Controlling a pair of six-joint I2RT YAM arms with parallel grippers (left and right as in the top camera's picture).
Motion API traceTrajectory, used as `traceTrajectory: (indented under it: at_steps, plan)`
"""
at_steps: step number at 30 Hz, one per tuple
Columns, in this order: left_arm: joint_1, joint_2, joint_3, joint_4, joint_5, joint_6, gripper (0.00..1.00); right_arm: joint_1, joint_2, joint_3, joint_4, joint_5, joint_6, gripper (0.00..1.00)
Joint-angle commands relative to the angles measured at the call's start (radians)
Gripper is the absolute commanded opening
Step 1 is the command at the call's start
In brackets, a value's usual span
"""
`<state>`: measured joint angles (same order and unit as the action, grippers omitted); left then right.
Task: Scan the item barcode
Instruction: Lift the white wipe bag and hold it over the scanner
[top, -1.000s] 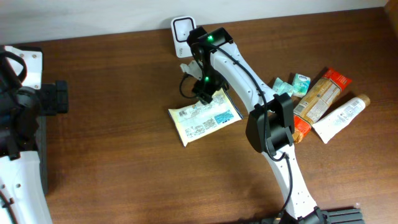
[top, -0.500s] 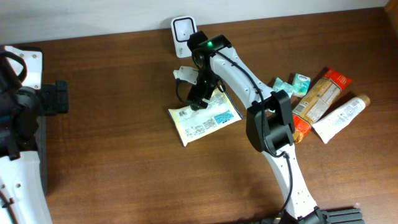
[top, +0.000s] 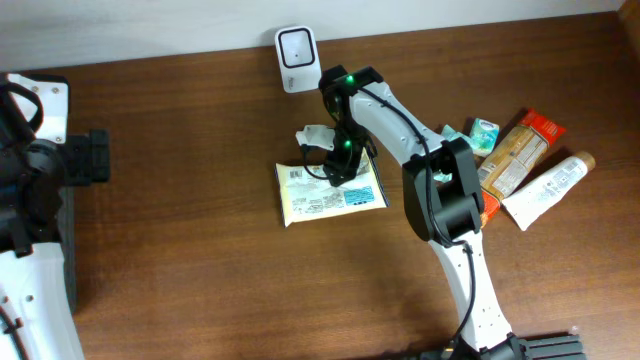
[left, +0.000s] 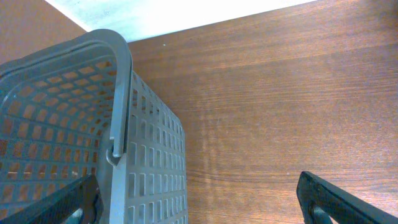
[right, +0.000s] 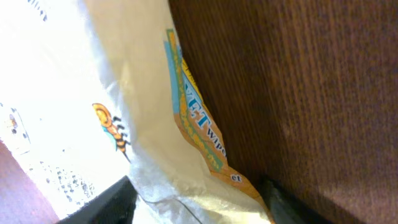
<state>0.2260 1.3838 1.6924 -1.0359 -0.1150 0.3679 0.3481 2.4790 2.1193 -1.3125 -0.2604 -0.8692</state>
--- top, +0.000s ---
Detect cream wipes packet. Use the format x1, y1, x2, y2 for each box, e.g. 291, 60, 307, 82
275, 152, 389, 227

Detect teal snack packet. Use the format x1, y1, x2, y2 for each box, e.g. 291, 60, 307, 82
431, 125, 475, 183

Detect small mint green bar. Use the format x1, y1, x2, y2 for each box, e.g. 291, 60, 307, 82
469, 118, 500, 157

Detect orange spaghetti package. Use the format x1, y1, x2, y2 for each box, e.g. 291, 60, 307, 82
478, 109, 566, 227

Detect white Pantene tube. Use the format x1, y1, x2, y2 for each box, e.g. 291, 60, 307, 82
502, 151, 596, 231

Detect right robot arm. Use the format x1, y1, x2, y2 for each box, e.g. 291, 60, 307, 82
319, 65, 524, 359

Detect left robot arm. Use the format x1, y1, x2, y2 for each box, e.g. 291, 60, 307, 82
1, 73, 111, 359

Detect white cube barcode scanner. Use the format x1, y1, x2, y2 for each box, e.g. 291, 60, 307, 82
274, 26, 322, 94

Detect black mesh basket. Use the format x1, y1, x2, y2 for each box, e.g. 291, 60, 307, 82
57, 187, 77, 314

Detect wooden side panel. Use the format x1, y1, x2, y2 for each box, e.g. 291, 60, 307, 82
618, 0, 640, 53

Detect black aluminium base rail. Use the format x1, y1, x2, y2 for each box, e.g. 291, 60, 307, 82
399, 333, 587, 360

